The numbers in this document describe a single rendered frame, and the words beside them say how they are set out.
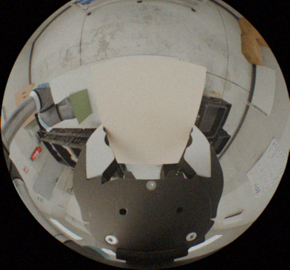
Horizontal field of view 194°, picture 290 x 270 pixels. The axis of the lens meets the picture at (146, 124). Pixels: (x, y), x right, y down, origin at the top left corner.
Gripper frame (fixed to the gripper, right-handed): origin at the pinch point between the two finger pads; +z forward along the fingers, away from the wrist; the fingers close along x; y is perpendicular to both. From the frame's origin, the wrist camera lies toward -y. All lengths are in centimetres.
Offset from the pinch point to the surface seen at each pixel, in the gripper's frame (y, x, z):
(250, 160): 112, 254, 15
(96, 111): 16, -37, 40
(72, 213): 381, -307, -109
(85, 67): -16, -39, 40
